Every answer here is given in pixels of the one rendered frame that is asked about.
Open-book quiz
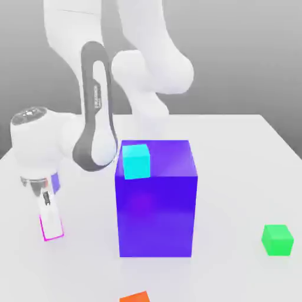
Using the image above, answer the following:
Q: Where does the small cyan cube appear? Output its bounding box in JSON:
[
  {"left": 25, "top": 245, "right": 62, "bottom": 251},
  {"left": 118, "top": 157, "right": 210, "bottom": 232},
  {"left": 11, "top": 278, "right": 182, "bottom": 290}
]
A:
[{"left": 122, "top": 144, "right": 151, "bottom": 180}]

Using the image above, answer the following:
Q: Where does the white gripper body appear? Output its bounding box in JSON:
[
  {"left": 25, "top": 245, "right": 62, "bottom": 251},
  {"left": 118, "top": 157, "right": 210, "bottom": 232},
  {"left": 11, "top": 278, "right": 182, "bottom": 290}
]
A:
[{"left": 38, "top": 201, "right": 64, "bottom": 239}]

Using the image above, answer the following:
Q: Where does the small orange cube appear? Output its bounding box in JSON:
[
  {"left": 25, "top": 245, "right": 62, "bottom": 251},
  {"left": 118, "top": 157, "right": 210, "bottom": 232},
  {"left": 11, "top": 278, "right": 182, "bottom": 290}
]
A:
[{"left": 119, "top": 290, "right": 151, "bottom": 302}]

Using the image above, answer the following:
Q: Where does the small green cube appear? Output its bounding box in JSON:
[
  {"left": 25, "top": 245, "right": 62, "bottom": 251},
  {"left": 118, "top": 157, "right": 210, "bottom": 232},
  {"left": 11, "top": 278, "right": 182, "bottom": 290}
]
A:
[{"left": 261, "top": 224, "right": 295, "bottom": 257}]

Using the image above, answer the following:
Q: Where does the large purple box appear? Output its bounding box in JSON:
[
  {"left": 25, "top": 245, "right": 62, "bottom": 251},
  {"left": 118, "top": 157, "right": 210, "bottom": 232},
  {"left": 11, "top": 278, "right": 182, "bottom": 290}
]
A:
[{"left": 114, "top": 139, "right": 198, "bottom": 258}]

